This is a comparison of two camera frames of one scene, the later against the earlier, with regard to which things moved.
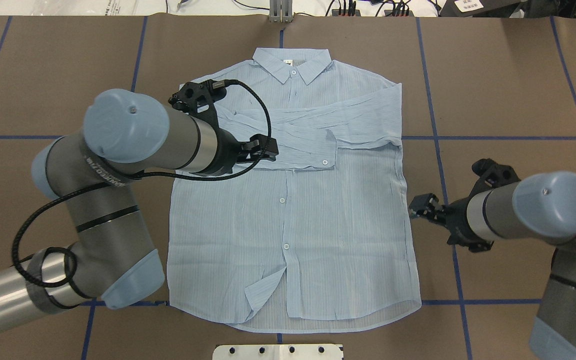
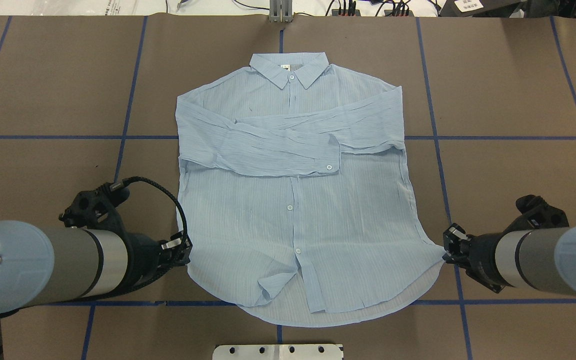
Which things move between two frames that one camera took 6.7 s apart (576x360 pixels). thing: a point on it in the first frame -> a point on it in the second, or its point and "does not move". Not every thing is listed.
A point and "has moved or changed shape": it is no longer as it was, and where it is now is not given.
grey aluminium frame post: (281, 11) does not move
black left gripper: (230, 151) -> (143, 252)
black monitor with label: (506, 8) does not move
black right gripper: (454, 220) -> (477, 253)
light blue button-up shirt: (323, 232) has moved or changed shape
